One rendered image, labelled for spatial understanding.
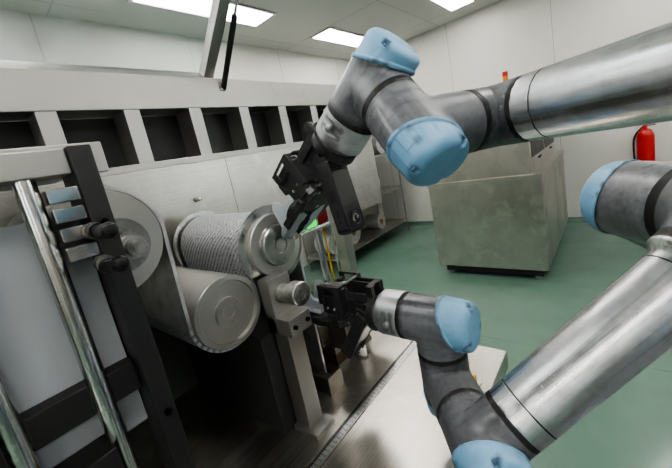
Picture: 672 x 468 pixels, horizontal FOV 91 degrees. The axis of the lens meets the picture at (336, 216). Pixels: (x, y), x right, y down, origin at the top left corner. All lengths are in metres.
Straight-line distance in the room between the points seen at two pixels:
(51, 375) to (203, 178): 0.62
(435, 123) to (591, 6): 4.65
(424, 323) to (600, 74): 0.36
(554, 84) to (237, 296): 0.51
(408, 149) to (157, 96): 0.70
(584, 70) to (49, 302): 0.51
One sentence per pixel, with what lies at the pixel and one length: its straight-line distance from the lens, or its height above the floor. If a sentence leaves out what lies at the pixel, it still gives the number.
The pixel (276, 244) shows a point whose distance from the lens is 0.61.
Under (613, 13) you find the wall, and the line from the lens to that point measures 4.94.
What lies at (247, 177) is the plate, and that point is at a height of 1.38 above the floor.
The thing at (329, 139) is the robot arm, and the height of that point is 1.41.
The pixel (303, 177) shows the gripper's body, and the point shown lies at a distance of 0.50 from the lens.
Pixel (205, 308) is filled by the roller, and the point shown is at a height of 1.20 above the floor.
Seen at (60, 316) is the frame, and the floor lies 1.30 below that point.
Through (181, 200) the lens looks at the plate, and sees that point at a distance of 0.90.
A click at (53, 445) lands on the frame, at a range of 0.44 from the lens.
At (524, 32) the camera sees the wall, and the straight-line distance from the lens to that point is 5.02.
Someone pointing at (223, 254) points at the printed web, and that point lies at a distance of 0.65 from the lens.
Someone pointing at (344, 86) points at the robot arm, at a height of 1.47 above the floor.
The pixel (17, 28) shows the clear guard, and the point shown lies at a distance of 0.88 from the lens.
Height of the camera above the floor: 1.39
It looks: 10 degrees down
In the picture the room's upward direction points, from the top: 12 degrees counter-clockwise
